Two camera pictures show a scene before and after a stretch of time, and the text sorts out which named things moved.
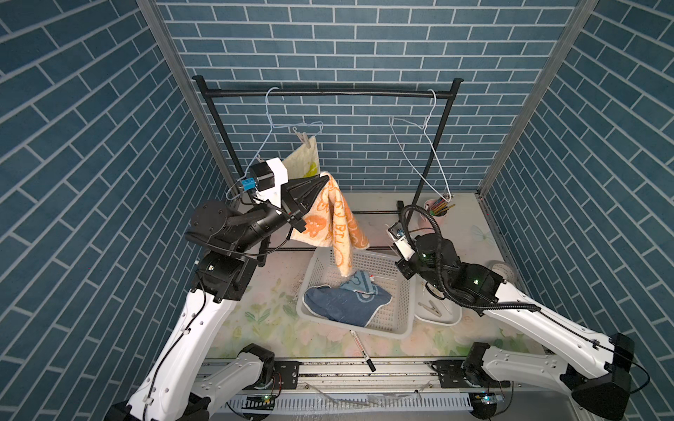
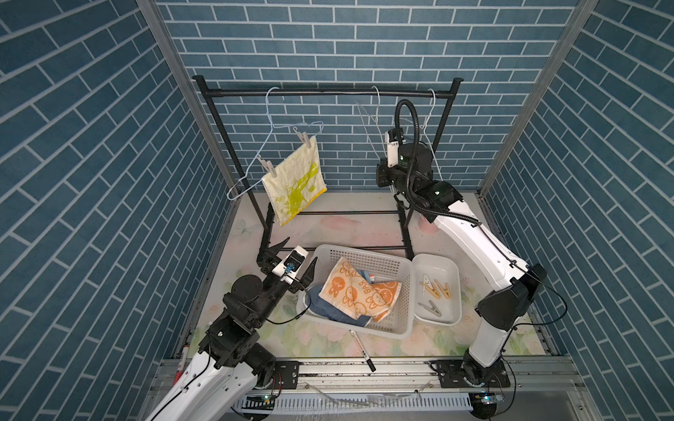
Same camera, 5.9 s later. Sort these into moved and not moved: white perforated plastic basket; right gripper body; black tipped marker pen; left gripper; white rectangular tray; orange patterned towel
Moved: right gripper body; orange patterned towel; left gripper
Not moved: white perforated plastic basket; white rectangular tray; black tipped marker pen
